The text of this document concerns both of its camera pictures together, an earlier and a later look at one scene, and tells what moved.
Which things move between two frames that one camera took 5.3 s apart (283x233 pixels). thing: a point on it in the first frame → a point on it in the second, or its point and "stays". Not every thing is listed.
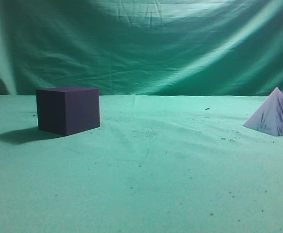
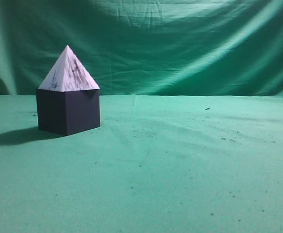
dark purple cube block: x=66 y=111 stays
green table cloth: x=157 y=163 stays
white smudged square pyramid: x=275 y=116 → x=68 y=74
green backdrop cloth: x=223 y=48 stays
